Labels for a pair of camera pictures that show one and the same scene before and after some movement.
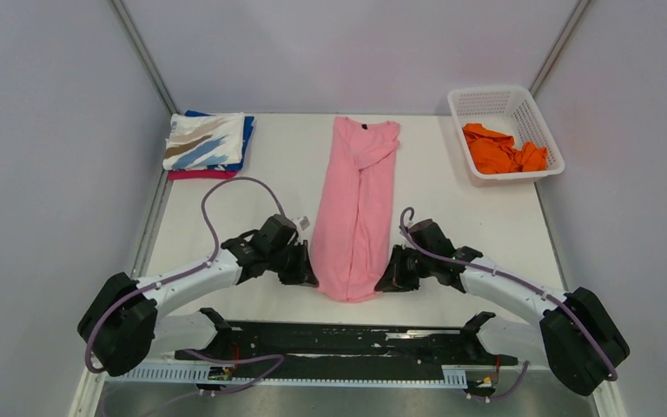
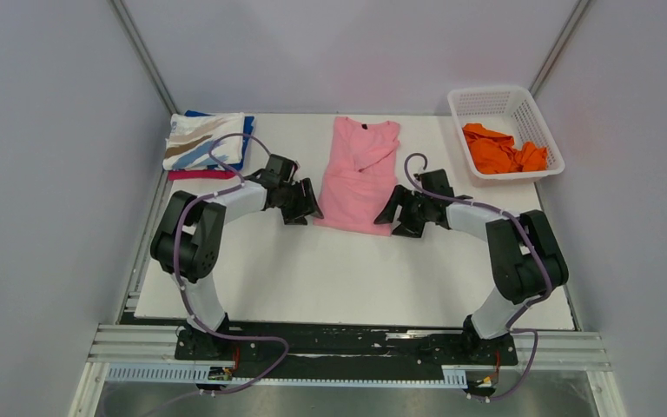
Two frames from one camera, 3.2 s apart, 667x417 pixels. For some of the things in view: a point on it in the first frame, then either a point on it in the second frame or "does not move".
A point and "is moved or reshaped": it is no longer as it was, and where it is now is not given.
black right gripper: x=393 y=279 → x=406 y=228
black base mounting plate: x=308 y=349 does not move
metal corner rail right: x=566 y=33 does not move
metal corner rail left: x=139 y=44 does not move
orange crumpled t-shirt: x=494 y=152 does not move
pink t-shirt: x=352 y=221 is moved or reshaped
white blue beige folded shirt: x=200 y=141 does not move
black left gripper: x=304 y=274 → x=307 y=206
